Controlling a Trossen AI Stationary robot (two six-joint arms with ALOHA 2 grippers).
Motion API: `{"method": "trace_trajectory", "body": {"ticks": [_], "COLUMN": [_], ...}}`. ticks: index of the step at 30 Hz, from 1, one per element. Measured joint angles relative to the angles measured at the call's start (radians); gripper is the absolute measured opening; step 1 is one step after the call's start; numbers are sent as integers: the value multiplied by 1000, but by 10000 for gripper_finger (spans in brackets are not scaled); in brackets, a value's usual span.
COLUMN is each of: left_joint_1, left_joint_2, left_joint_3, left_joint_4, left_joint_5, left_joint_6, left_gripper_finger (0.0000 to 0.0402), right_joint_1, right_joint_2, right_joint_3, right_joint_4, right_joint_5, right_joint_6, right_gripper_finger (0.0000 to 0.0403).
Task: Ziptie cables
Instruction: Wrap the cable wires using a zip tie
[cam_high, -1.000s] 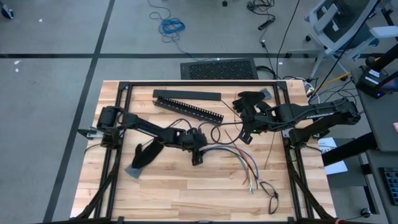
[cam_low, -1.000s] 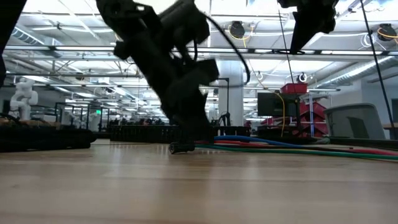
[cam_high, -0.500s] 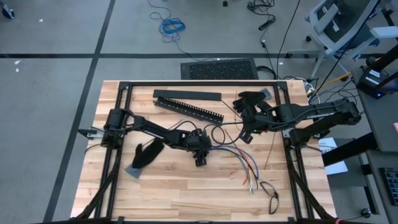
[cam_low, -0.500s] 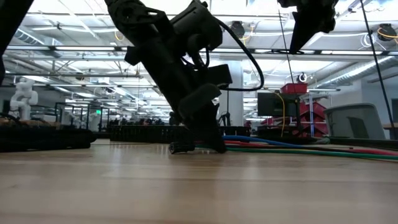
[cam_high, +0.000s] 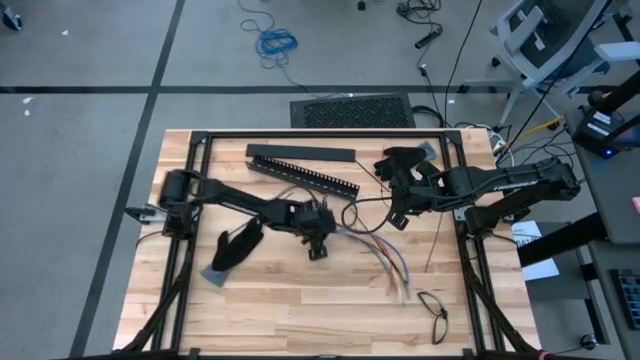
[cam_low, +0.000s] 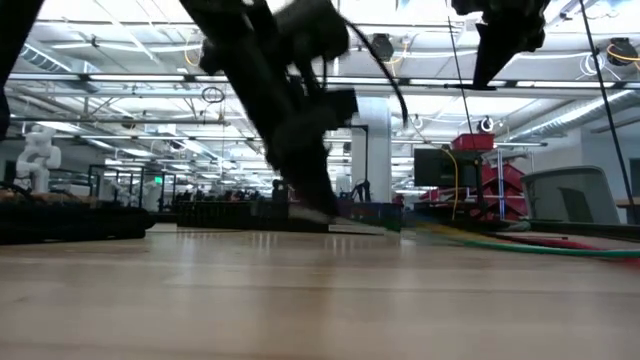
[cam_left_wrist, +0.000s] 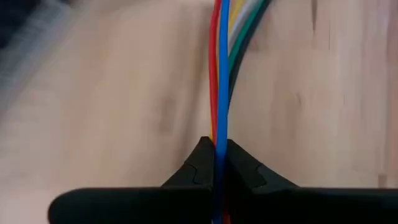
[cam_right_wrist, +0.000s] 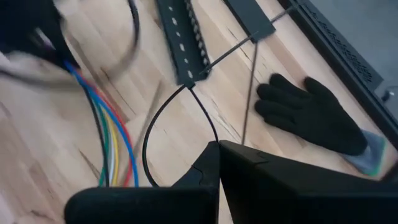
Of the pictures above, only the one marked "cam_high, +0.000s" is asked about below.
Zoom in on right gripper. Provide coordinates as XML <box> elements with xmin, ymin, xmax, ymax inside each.
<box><xmin>387</xmin><ymin>164</ymin><xmax>449</xmax><ymax>231</ymax></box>

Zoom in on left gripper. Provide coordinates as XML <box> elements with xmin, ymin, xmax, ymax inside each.
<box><xmin>272</xmin><ymin>202</ymin><xmax>337</xmax><ymax>262</ymax></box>

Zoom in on green cable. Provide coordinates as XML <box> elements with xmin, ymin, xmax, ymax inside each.
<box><xmin>344</xmin><ymin>232</ymin><xmax>396</xmax><ymax>286</ymax></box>

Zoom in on black slotted cable raceway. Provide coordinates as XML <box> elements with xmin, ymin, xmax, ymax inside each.
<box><xmin>244</xmin><ymin>154</ymin><xmax>361</xmax><ymax>202</ymax></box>

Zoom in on black work glove grey cuff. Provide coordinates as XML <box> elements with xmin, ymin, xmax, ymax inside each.
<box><xmin>201</xmin><ymin>217</ymin><xmax>265</xmax><ymax>289</ymax></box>
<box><xmin>373</xmin><ymin>141</ymin><xmax>440</xmax><ymax>182</ymax></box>

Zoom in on black raceway cover strip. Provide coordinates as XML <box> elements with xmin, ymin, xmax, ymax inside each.
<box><xmin>245</xmin><ymin>143</ymin><xmax>357</xmax><ymax>163</ymax></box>

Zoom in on black eyeglasses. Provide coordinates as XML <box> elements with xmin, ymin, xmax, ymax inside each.
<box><xmin>416</xmin><ymin>290</ymin><xmax>450</xmax><ymax>346</ymax></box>

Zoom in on black perforated case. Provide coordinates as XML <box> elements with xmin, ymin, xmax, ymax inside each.
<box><xmin>289</xmin><ymin>92</ymin><xmax>418</xmax><ymax>130</ymax></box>

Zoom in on white paper sheet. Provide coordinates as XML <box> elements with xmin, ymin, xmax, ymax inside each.
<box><xmin>510</xmin><ymin>219</ymin><xmax>561</xmax><ymax>283</ymax></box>

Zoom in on black desk crossbar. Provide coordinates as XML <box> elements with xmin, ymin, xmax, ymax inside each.
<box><xmin>517</xmin><ymin>212</ymin><xmax>609</xmax><ymax>269</ymax></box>

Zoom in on grey desk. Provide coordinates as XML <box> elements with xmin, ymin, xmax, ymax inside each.
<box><xmin>587</xmin><ymin>239</ymin><xmax>640</xmax><ymax>360</ymax></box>
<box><xmin>564</xmin><ymin>107</ymin><xmax>640</xmax><ymax>246</ymax></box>

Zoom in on black box with labels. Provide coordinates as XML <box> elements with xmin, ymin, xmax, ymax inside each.
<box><xmin>572</xmin><ymin>105</ymin><xmax>640</xmax><ymax>160</ymax></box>

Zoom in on grey office chair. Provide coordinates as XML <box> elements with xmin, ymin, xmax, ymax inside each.
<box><xmin>462</xmin><ymin>0</ymin><xmax>640</xmax><ymax>127</ymax></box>

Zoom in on black keyboard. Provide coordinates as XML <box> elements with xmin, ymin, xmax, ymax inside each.
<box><xmin>609</xmin><ymin>268</ymin><xmax>640</xmax><ymax>331</ymax></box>

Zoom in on black stand pole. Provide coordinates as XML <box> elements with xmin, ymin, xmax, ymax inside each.
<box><xmin>587</xmin><ymin>69</ymin><xmax>640</xmax><ymax>117</ymax></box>

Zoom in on black aluminium frame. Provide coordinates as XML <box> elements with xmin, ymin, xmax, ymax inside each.
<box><xmin>122</xmin><ymin>128</ymin><xmax>540</xmax><ymax>360</ymax></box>

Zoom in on black coiled floor cable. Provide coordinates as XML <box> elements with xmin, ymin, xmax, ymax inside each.
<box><xmin>412</xmin><ymin>104</ymin><xmax>446</xmax><ymax>129</ymax></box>

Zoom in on white floor cable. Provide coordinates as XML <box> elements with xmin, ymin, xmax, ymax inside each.
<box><xmin>488</xmin><ymin>129</ymin><xmax>516</xmax><ymax>174</ymax></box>

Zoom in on yellow floor cable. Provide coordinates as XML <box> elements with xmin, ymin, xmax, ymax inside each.
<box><xmin>499</xmin><ymin>115</ymin><xmax>567</xmax><ymax>151</ymax></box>

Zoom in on thin black hanging cable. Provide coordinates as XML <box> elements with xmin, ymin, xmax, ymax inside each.
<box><xmin>442</xmin><ymin>0</ymin><xmax>485</xmax><ymax>126</ymax></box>
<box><xmin>499</xmin><ymin>0</ymin><xmax>614</xmax><ymax>156</ymax></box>

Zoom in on black floor cable bundle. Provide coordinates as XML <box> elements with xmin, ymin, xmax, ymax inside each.
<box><xmin>396</xmin><ymin>0</ymin><xmax>445</xmax><ymax>50</ymax></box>

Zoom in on blue coiled floor cable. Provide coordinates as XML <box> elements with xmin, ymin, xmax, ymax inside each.
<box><xmin>235</xmin><ymin>0</ymin><xmax>301</xmax><ymax>71</ymax></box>

